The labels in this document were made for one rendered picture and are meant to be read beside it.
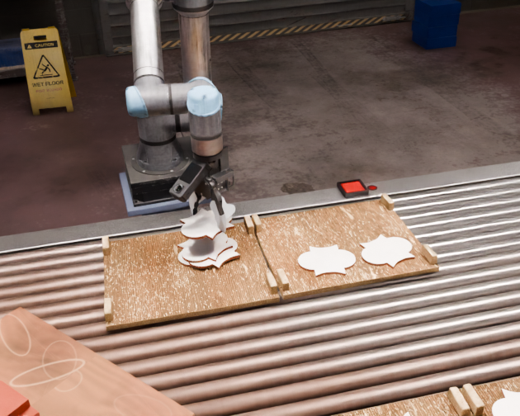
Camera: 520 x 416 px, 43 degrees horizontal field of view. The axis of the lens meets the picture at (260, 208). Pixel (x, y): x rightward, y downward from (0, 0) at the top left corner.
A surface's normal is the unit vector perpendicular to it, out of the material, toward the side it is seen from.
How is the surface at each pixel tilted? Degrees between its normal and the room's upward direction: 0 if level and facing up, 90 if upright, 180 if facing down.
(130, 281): 0
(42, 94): 82
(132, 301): 0
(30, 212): 0
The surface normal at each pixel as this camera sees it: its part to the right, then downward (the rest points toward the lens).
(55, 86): 0.20, 0.32
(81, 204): -0.03, -0.85
